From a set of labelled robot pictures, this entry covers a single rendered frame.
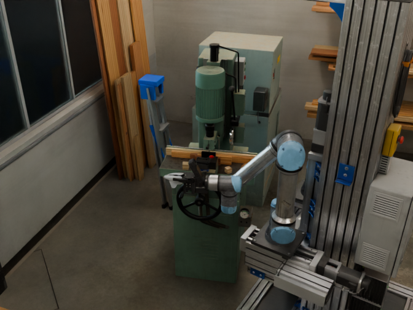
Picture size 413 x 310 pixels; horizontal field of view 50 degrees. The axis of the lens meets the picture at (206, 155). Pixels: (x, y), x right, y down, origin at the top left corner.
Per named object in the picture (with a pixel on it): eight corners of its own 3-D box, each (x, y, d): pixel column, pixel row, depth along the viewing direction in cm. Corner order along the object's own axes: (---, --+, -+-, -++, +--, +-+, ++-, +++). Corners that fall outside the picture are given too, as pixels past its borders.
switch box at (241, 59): (233, 85, 293) (234, 61, 285) (235, 80, 301) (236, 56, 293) (243, 85, 292) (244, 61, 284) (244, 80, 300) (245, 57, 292)
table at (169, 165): (155, 184, 277) (154, 176, 274) (167, 160, 303) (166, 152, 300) (252, 194, 267) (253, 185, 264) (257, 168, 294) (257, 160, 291)
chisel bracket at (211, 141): (203, 151, 284) (203, 139, 279) (206, 141, 296) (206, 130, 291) (214, 152, 282) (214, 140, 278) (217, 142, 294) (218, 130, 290)
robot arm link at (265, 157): (289, 117, 208) (217, 178, 229) (291, 127, 198) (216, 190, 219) (306, 133, 211) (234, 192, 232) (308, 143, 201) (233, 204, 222)
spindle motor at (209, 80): (193, 123, 271) (192, 74, 256) (198, 111, 286) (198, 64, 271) (222, 125, 268) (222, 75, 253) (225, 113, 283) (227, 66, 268)
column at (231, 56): (198, 157, 314) (196, 57, 279) (203, 143, 333) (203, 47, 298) (229, 160, 310) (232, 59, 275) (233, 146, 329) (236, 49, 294)
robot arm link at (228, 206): (237, 202, 222) (238, 184, 216) (236, 216, 212) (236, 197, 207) (221, 201, 222) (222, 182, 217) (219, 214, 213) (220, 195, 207)
